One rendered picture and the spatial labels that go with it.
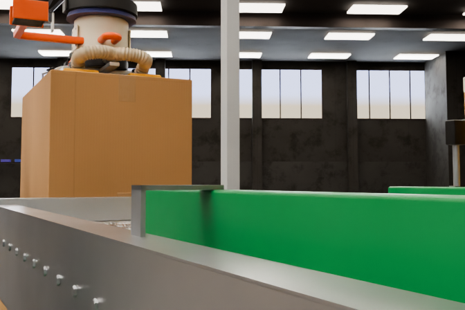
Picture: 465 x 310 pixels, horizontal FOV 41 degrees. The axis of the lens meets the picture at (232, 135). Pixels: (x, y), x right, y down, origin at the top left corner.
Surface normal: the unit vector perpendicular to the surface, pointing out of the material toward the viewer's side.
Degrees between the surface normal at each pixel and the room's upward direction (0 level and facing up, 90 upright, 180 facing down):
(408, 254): 90
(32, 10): 90
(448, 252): 90
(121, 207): 90
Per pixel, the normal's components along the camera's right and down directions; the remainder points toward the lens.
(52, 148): 0.43, -0.07
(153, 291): -0.89, -0.04
